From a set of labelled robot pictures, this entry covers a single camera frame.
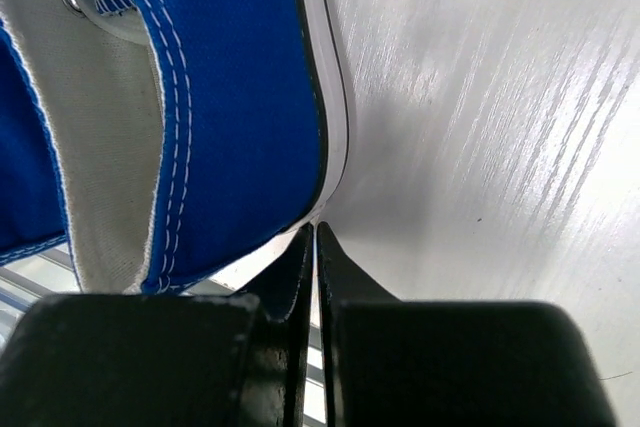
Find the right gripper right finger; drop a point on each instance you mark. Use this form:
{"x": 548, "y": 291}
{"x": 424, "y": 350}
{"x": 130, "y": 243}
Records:
{"x": 389, "y": 362}

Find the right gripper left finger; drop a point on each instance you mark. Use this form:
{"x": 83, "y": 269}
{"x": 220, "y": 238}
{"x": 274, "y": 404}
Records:
{"x": 164, "y": 360}

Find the aluminium mounting rail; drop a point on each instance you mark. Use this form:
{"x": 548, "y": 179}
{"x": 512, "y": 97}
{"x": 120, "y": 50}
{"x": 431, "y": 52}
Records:
{"x": 25, "y": 281}

